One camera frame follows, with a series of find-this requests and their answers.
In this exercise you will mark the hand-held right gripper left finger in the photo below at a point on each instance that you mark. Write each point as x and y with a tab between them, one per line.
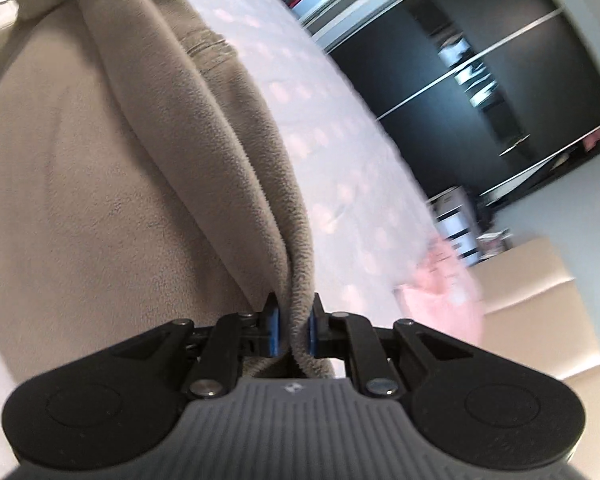
275	332

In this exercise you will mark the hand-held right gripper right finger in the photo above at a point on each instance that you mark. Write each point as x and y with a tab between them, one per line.
312	335

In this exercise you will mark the beige fleece hoodie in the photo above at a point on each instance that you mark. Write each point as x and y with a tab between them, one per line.
80	185

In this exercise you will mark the hanging clothes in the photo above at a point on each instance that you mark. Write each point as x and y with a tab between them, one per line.
595	140

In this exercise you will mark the pink pillow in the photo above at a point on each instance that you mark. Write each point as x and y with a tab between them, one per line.
445	295

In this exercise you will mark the bed with polka dot sheet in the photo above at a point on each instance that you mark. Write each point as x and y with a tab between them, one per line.
330	160

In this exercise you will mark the white nightstand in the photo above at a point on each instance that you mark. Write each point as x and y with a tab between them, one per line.
455	220

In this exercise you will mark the beige padded headboard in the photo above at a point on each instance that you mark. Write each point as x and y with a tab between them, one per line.
540	310

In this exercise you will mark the black sliding wardrobe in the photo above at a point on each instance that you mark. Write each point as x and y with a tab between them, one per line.
405	85

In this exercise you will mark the photo frame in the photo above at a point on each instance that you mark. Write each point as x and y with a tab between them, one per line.
495	240

